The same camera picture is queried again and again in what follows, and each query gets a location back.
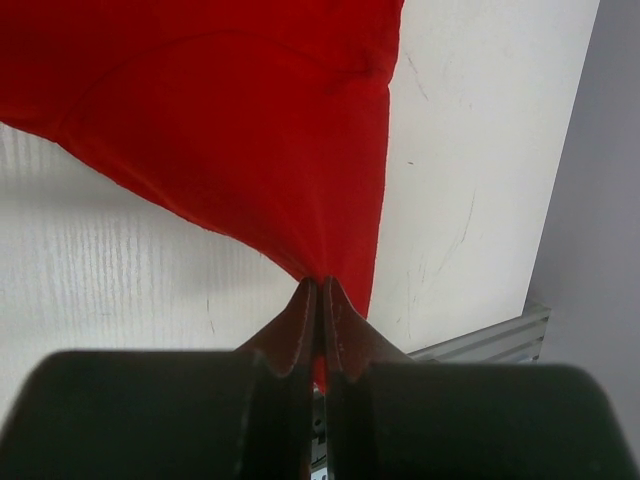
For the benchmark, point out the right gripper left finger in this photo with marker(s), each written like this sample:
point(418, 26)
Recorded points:
point(113, 414)

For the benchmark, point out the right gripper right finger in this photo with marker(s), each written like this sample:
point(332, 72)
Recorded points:
point(389, 417)

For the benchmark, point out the red t shirt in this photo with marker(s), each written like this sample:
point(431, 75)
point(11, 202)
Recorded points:
point(265, 121)

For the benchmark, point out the aluminium mounting rail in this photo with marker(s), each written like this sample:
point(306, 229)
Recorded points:
point(515, 341)

